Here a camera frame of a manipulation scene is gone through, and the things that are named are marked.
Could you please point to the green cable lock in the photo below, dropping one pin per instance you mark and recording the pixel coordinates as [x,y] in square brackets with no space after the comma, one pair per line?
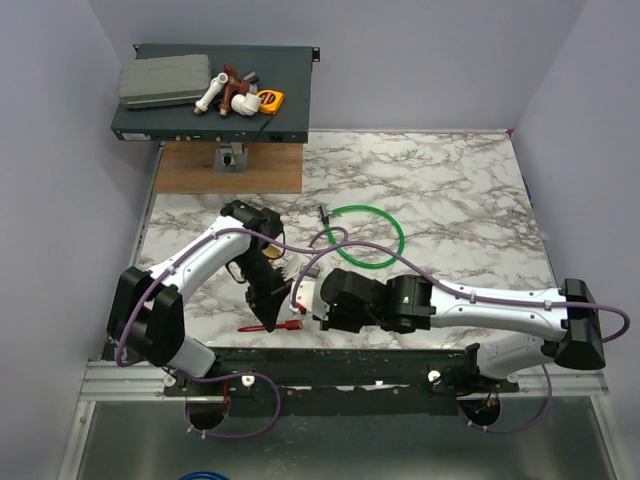
[372,225]

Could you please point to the yellow tape measure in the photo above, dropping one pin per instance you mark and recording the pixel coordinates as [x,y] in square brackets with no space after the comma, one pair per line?
[270,101]

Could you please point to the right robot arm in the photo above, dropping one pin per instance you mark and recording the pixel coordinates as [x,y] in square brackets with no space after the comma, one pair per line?
[559,326]

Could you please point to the grey plastic case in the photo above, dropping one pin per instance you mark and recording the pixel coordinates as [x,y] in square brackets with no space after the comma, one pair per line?
[163,81]

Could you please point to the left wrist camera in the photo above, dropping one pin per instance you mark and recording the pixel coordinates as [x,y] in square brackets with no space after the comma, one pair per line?
[292,266]

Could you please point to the white pipe fitting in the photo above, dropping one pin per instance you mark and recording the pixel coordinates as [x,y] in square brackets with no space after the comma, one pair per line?
[216,86]

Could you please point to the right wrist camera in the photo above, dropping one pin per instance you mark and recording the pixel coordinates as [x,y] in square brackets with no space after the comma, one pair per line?
[307,299]

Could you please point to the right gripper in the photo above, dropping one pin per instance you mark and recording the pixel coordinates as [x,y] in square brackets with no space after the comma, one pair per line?
[333,324]

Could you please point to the white elbow fitting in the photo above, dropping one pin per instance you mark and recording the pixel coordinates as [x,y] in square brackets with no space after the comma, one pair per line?
[246,104]

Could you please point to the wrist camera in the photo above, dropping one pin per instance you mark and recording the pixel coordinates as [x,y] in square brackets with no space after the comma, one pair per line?
[292,266]
[307,299]

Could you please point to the brown pipe fitting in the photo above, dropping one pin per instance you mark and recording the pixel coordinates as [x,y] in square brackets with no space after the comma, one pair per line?
[235,85]

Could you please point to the wooden board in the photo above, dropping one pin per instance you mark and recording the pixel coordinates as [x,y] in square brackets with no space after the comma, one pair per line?
[188,168]

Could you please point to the grey metal bracket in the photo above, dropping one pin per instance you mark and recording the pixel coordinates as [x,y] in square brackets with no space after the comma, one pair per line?
[230,158]

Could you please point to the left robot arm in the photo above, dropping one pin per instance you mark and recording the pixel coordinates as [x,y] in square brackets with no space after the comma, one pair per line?
[147,314]

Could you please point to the brass padlock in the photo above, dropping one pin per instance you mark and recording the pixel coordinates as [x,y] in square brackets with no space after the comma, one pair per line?
[273,253]

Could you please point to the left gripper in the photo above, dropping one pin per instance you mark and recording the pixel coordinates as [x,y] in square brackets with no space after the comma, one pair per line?
[267,303]

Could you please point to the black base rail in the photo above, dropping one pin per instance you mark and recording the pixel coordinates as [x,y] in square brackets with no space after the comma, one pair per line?
[256,382]

